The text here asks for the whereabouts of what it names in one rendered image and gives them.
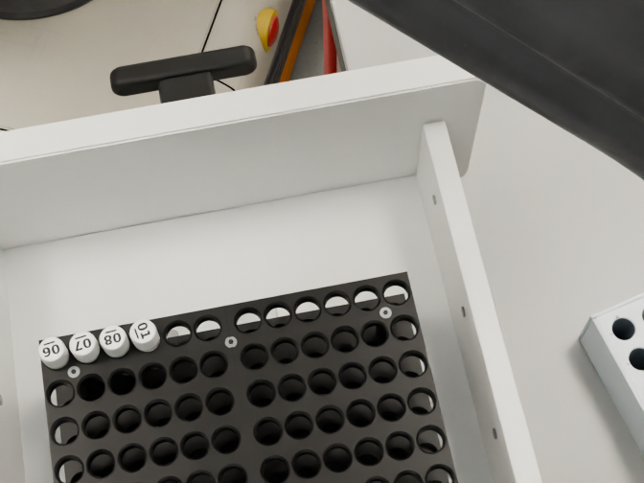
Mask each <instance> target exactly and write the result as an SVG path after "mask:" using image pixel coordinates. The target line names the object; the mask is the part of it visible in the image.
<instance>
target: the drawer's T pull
mask: <svg viewBox="0 0 644 483"><path fill-rule="evenodd" d="M256 68H257V60H256V55H255V52H254V50H253V49H252V48H251V47H249V46H245V45H241V46H235V47H230V48H224V49H218V50H213V51H207V52H202V53H196V54H190V55H185V56H180V57H169V58H163V59H158V60H153V61H147V62H141V63H136V64H130V65H125V66H119V67H117V68H115V69H114V70H112V72H111V73H110V77H109V78H110V85H111V89H112V91H113V93H114V94H116V95H118V96H122V97H126V96H131V95H137V94H143V93H148V92H153V91H159V97H160V103H161V104H165V103H171V102H176V101H182V100H188V99H192V98H198V97H204V96H209V95H215V94H216V90H215V85H214V81H219V80H224V79H230V78H235V77H240V76H246V75H249V74H251V73H253V72H254V71H255V70H256Z"/></svg>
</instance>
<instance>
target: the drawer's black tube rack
mask: <svg viewBox="0 0 644 483"><path fill-rule="evenodd" d="M223 307H224V313H225V319H226V325H227V330H228V335H229V337H227V338H226V340H225V343H223V344H219V345H214V346H209V347H203V348H198V349H193V350H188V351H183V352H178V353H173V354H167V355H162V356H154V357H148V358H143V359H138V360H132V361H128V362H123V363H118V364H112V365H107V366H103V367H97V368H92V369H87V370H82V371H80V369H79V368H78V367H77V366H72V367H70V368H69V370H68V373H67V374H62V375H56V376H51V377H47V378H43V388H44V397H45V406H46V415H47V425H48V433H49V442H50V452H51V460H52V470H53V478H54V483H64V482H62V481H61V480H60V478H59V470H60V468H61V466H62V465H63V464H64V472H65V481H66V483H449V478H448V473H449V475H450V477H451V480H452V483H458V480H457V476H456V472H455V468H454V465H453V460H452V456H451V452H450V448H449V441H448V437H447V433H446V429H445V425H444V421H443V417H442V413H441V409H440V404H439V401H438V397H437V393H436V389H435V385H434V381H433V376H432V373H431V369H430V365H429V361H428V357H427V353H426V345H425V342H424V338H423V334H422V330H421V326H420V322H419V317H418V313H417V310H416V308H411V309H405V310H396V311H391V310H390V309H389V308H382V309H381V310H380V312H379V314H376V315H371V316H365V317H360V318H356V319H350V320H345V321H340V322H335V323H330V324H325V325H320V326H314V327H309V328H305V329H300V330H294V331H289V332H284V333H275V334H270V335H265V336H259V337H254V338H249V339H245V340H239V341H237V339H236V338H235V337H233V336H231V332H230V326H229V320H228V315H227V309H226V306H223ZM411 323H412V324H413V325H414V327H415V329H416V334H415V335H414V333H413V328H412V324H411ZM421 361H422V362H423V363H424V365H425V370H424V371H423V368H422V364H421ZM151 368H159V370H152V369H151ZM122 374H129V375H128V376H125V375H122ZM97 380H99V381H97ZM64 385H68V386H64ZM55 389H56V394H57V405H54V404H52V401H51V396H52V393H53V391H54V390H55ZM429 397H430V398H431V399H432V400H433V408H431V404H430V400H429ZM58 427H59V429H60V438H61V444H60V443H58V442H57V441H56V437H55V434H56V430H57V429H58ZM438 434H439V435H440V436H441V438H442V440H443V445H442V447H441V445H440V441H439V437H438Z"/></svg>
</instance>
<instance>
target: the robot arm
mask: <svg viewBox="0 0 644 483"><path fill-rule="evenodd" d="M348 1H349V2H351V3H353V4H354V5H356V6H358V7H360V8H361V9H363V10H365V11H366V12H369V13H370V14H372V15H373V16H375V17H376V18H378V19H379V20H381V21H383V22H384V23H386V24H388V25H389V26H391V27H393V28H394V29H396V30H398V31H399V32H401V33H403V34H404V35H407V36H408V37H410V38H412V39H413V40H415V41H417V42H418V43H420V44H422V45H424V46H425V47H427V48H428V49H429V50H431V51H433V52H434V53H436V54H438V55H439V56H441V57H443V58H445V59H447V60H448V61H450V62H452V63H453V64H455V65H457V66H458V67H460V68H462V69H463V70H465V71H467V72H468V73H470V74H472V75H473V76H475V77H477V78H478V79H480V80H482V81H484V82H486V83H487V84H488V85H490V86H492V87H493V88H495V89H497V90H498V91H500V92H502V93H503V94H505V95H507V96H508V97H510V98H512V99H513V100H515V101H517V102H518V103H520V104H522V105H524V106H526V107H527V108H529V109H531V110H532V111H534V112H536V113H537V114H539V115H541V116H542V117H543V118H545V119H546V120H548V121H550V122H552V123H553V124H555V125H557V126H558V127H561V128H562V129H564V130H566V131H567V132H569V133H571V134H572V135H574V136H576V137H577V138H579V139H581V140H582V141H584V142H586V143H587V144H589V145H591V146H592V147H594V148H596V149H597V150H599V151H601V152H602V153H603V154H605V155H607V156H608V157H610V158H611V159H613V160H614V161H616V162H617V163H619V164H620V165H622V166H623V167H625V168H626V169H628V170H629V171H631V172H632V173H634V174H636V175H637V176H638V177H640V178H641V179H642V180H644V0H348Z"/></svg>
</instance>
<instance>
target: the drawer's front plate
mask: <svg viewBox="0 0 644 483"><path fill-rule="evenodd" d="M485 88H486V82H484V81H482V80H480V79H478V78H477V77H475V76H473V75H472V74H470V73H468V72H467V71H465V70H463V69H462V68H460V67H458V66H457V65H455V64H453V63H452V62H450V61H448V60H447V59H445V58H443V57H441V56H439V55H438V56H432V57H422V58H416V59H411V60H406V61H400V62H394V63H389V64H383V65H378V66H373V67H367V68H361V69H356V70H351V71H345V72H340V73H334V74H329V75H324V76H318V77H312V78H307V79H301V80H292V81H286V82H280V83H274V84H270V85H264V86H258V87H253V88H247V89H242V90H237V91H231V92H225V93H220V94H215V95H209V96H204V97H198V98H192V99H188V100H182V101H176V102H171V103H161V104H156V105H150V106H144V107H138V108H133V109H128V110H122V111H117V112H111V113H105V114H101V115H95V116H89V117H84V118H78V119H73V120H68V121H62V122H56V123H51V124H46V125H40V126H30V127H24V128H20V129H14V130H8V131H2V132H0V247H1V249H2V250H3V252H4V249H10V248H15V247H20V246H25V245H31V244H36V243H42V242H51V241H56V240H62V239H67V238H73V237H77V236H83V235H88V234H94V233H99V232H103V231H109V230H114V229H120V228H125V227H130V226H135V225H141V224H146V223H152V222H157V221H162V220H167V219H177V218H183V217H187V216H193V215H198V214H204V213H209V212H215V211H219V210H225V209H230V208H236V207H241V206H246V205H251V204H257V203H262V202H268V201H272V200H278V199H283V198H288V197H294V196H303V195H308V194H314V193H319V192H325V191H329V190H335V189H340V188H346V187H351V186H356V185H361V184H367V183H372V182H378V181H382V180H388V179H393V178H399V177H404V176H410V175H414V174H417V168H418V160H419V152H420V145H421V137H422V129H423V125H424V124H429V123H435V122H440V121H444V122H445V123H446V126H447V130H448V136H449V139H450V142H451V146H452V150H453V154H454V157H455V161H456V165H457V168H458V171H459V175H460V177H462V176H464V175H465V174H466V172H467V171H468V168H469V164H470V160H471V155H472V147H473V142H474V137H475V133H476V129H477V124H478V119H479V115H480V110H481V105H482V102H483V97H484V92H485Z"/></svg>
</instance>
